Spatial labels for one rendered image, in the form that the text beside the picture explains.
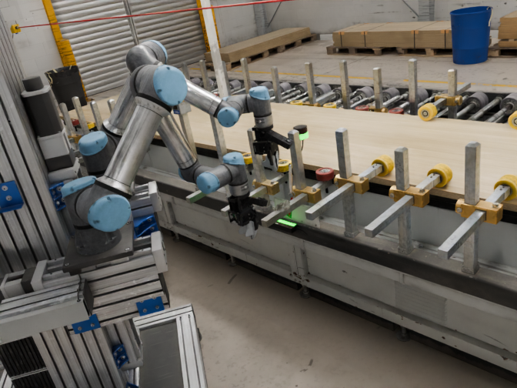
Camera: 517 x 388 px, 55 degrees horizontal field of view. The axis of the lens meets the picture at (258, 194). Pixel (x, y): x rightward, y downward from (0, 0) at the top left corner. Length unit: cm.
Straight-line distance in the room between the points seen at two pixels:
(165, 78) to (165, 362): 140
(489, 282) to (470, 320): 54
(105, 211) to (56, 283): 37
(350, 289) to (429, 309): 45
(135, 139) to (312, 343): 155
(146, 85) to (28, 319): 79
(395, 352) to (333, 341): 31
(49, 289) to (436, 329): 165
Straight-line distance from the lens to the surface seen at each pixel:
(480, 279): 186
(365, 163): 227
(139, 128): 152
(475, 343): 241
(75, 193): 161
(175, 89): 154
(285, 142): 199
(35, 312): 169
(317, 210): 179
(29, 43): 986
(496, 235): 204
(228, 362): 265
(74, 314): 167
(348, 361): 254
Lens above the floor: 179
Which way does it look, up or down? 25 degrees down
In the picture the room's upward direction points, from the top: 11 degrees counter-clockwise
